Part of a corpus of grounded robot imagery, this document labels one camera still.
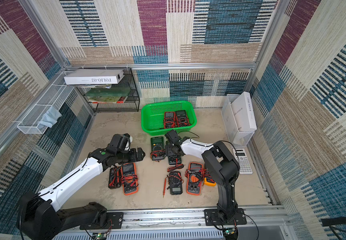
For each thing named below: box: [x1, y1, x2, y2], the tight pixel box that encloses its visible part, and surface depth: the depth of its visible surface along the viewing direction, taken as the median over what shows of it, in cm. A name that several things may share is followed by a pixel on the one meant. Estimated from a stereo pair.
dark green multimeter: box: [168, 155, 182, 165], surface depth 93 cm
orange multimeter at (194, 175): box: [185, 162, 204, 196], surface depth 84 cm
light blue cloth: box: [37, 106, 62, 131], surface depth 69 cm
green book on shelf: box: [85, 87, 131, 102], surface depth 101 cm
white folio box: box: [64, 69, 125, 85], surface depth 81 cm
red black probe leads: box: [167, 160, 184, 172], surface depth 91 cm
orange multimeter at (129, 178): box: [121, 162, 139, 196], surface depth 83 cm
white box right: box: [230, 91, 257, 132], surface depth 91 cm
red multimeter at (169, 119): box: [164, 111, 176, 129], surface depth 110 cm
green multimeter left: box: [150, 136, 166, 163], surface depth 98 cm
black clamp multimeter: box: [169, 171, 183, 196], surface depth 83 cm
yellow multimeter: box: [204, 168, 217, 187], surface depth 83 cm
